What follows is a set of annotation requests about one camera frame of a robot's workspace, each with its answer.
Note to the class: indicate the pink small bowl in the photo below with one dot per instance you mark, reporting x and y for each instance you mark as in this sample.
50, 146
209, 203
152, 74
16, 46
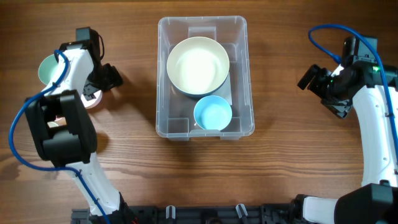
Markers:
88, 104

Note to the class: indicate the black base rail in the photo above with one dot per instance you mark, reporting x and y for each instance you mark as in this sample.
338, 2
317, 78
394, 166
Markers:
264, 214

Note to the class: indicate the clear plastic storage container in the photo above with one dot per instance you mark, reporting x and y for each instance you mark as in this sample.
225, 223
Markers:
174, 111

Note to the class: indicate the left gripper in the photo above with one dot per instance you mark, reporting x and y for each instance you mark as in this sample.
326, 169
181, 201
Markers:
104, 78

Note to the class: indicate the pale green cup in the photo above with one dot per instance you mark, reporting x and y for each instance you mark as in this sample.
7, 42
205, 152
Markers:
53, 124

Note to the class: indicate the mint green small bowl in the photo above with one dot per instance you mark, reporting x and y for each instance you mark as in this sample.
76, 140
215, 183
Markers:
47, 69

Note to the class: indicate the light blue small bowl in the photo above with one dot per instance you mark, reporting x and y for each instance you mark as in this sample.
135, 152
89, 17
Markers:
212, 113

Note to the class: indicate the pink cup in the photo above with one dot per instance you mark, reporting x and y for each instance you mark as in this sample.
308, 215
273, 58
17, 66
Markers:
60, 120

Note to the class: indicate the cream bowl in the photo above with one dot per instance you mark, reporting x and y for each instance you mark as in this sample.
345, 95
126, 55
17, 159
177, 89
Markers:
197, 65

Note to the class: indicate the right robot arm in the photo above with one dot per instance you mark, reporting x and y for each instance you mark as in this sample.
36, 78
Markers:
356, 84

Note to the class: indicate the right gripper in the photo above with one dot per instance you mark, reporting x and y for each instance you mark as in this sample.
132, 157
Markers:
319, 86

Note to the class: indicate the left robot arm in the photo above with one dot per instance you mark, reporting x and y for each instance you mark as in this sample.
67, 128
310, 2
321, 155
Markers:
62, 129

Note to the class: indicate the dark blue bowl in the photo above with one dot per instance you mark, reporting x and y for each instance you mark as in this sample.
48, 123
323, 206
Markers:
193, 95

